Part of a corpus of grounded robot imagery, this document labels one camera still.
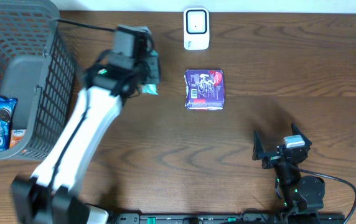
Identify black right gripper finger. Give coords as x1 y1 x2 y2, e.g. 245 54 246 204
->
252 130 264 159
291 123 311 146

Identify mint green tissue pack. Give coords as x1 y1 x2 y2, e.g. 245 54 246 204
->
140 26 161 96

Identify purple Carefree liner pack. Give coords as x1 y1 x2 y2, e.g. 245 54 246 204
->
184 70 225 111

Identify blue Oreo cookie pack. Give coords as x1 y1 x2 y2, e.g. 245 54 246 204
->
0 96 17 152

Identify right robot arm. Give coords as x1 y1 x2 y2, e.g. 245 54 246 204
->
252 124 325 223

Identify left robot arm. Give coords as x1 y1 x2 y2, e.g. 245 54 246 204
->
11 26 161 223

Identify grey plastic mesh basket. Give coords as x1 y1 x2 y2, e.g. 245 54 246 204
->
0 0 75 161

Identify orange tissue pack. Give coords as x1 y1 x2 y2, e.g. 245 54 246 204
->
9 129 26 148

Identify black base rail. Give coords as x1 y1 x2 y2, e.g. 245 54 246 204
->
109 210 345 224

